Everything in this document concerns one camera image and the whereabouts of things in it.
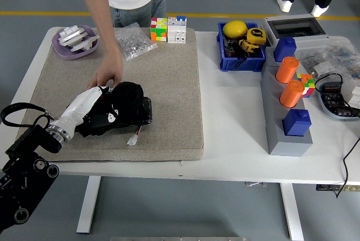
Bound white circuit breaker block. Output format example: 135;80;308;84
167;15;188;44

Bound blue block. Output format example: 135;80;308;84
274;37;297;63
282;108;312;137

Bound white table leg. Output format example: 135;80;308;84
76;175;102;235
280;182;305;241

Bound yellow lemon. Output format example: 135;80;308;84
223;20;249;38

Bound orange cylinder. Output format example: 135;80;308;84
279;79;306;109
275;56;300;84

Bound grey enclosure box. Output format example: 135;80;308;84
260;14;330;56

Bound black hanging cable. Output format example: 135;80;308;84
334;136;360;199

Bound small colourful puzzle cube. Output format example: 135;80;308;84
296;73;314;99

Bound black control box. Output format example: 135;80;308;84
316;184;360;192

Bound white breaker modules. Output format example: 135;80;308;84
340;77;360;110

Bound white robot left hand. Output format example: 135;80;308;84
57;84;115;137

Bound clear bag of parts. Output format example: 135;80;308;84
326;37;360;82
295;48;338;78

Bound clear bag of screws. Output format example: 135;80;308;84
114;21;158;61

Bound person's right hand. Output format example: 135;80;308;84
87;51;125;90

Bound black glossy panel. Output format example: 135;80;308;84
112;96;154;133

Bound black circuit boards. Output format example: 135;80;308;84
321;83;358;118

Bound black looped cable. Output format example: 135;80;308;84
314;73;344;95

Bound large colourful puzzle cube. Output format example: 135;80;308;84
150;17;169;42

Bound grey-brown mat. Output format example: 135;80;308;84
15;26;205;163

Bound dark brown part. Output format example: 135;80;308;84
224;38;242;58

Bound blue-grey tray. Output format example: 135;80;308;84
317;81;360;122

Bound yellow tape measure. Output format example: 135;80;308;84
246;27;267;46

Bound purple tray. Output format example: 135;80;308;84
51;24;99;60

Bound white plastic bracket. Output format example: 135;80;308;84
70;34;100;53

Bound white connector with wires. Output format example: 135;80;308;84
127;124;147;146

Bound yellow and black tool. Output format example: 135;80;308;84
238;39;259;55

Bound long grey block holder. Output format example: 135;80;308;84
260;46;314;157

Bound white plastic part stack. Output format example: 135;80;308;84
58;25;87;47

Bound blue plastic bin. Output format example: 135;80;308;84
216;21;267;73

